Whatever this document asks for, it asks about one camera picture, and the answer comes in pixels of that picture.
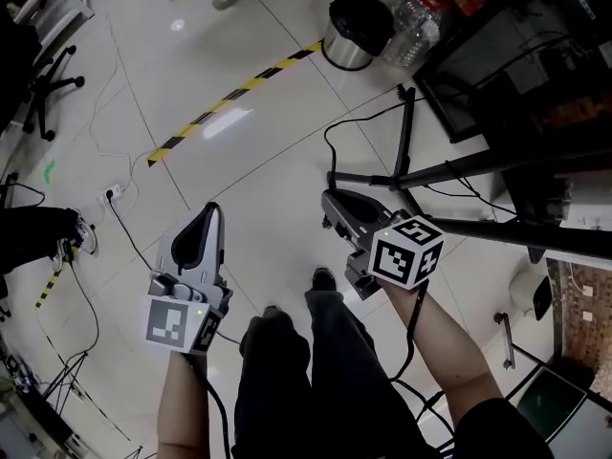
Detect person's left forearm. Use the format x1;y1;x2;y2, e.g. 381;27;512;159
156;350;227;459

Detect yellow black hazard tape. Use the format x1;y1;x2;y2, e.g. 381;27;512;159
33;245;81;312
146;40;324;168

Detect person's black shirt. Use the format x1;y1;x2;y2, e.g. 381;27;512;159
450;396;557;459

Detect black office chair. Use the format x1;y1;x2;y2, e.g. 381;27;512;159
0;0;87;143

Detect steel trash bin black bag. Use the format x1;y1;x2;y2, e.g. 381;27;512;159
320;0;396;73

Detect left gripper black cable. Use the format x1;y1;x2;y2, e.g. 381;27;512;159
185;350;234;459

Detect person's black trousers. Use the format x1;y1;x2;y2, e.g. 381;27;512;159
230;288;432;459

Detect black tripod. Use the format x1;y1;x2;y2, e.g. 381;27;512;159
39;350;131;443

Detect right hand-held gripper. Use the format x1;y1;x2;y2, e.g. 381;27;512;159
320;188;446;301

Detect small white appliance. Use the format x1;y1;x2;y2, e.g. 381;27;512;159
508;274;555;323

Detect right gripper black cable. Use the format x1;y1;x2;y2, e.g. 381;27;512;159
388;278;456;451

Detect white shelf unit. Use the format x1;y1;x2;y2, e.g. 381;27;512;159
0;0;96;53

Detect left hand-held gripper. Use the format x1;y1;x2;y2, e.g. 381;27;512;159
142;202;234;356

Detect black floor cable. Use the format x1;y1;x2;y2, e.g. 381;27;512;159
105;193;160;277

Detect person's right forearm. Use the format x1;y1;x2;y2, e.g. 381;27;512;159
381;278;509;426

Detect thin black cable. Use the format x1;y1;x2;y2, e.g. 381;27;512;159
424;178;518;218

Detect clear plastic water bottle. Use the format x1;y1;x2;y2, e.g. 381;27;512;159
381;0;445;70

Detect black rolling stand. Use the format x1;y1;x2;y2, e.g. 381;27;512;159
493;310;612;459

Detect white floor cable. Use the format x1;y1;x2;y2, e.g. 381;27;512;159
89;11;141;196

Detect white power strip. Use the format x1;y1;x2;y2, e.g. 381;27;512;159
95;183;130;207

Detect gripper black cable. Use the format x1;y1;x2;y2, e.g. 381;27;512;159
185;350;234;459
388;278;456;451

